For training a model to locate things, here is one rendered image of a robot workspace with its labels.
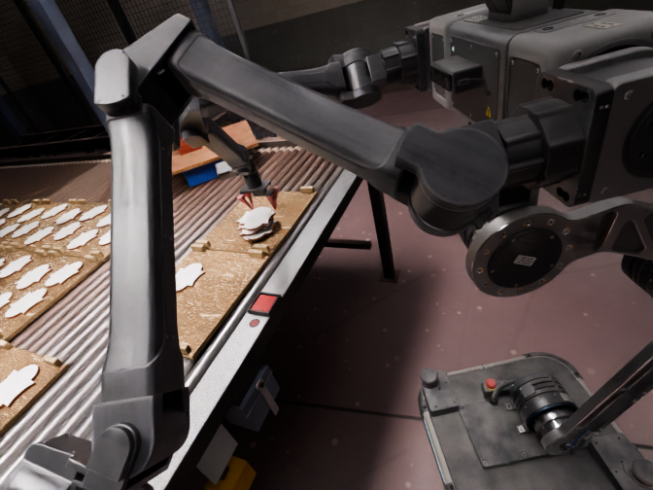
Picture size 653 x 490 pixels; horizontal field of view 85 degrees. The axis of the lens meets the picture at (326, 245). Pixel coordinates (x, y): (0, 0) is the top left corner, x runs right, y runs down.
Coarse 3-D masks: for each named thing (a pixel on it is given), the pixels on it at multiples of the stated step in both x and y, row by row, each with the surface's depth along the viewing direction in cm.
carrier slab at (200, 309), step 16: (192, 256) 133; (208, 256) 130; (224, 256) 128; (240, 256) 126; (176, 272) 127; (208, 272) 122; (224, 272) 120; (240, 272) 118; (256, 272) 116; (192, 288) 117; (208, 288) 115; (224, 288) 114; (240, 288) 112; (192, 304) 111; (208, 304) 109; (224, 304) 107; (192, 320) 105; (208, 320) 104; (192, 336) 100; (208, 336) 99; (192, 352) 95
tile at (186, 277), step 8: (192, 264) 127; (200, 264) 125; (184, 272) 124; (192, 272) 123; (200, 272) 122; (176, 280) 121; (184, 280) 120; (192, 280) 119; (176, 288) 118; (184, 288) 117
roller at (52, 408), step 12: (288, 156) 194; (276, 168) 184; (264, 180) 176; (96, 360) 104; (84, 372) 101; (72, 384) 98; (60, 396) 96; (48, 408) 93; (36, 420) 91; (48, 420) 92; (24, 432) 89; (36, 432) 90; (12, 444) 87; (24, 444) 88; (0, 456) 85; (12, 456) 86; (0, 468) 84
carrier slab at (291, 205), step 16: (288, 192) 156; (240, 208) 154; (272, 208) 148; (288, 208) 145; (304, 208) 142; (224, 224) 147; (288, 224) 135; (224, 240) 136; (240, 240) 134; (272, 240) 129; (272, 256) 123
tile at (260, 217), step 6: (258, 210) 135; (264, 210) 134; (270, 210) 133; (252, 216) 133; (258, 216) 131; (264, 216) 130; (270, 216) 130; (246, 222) 130; (252, 222) 129; (258, 222) 128; (264, 222) 127; (246, 228) 127; (252, 228) 126
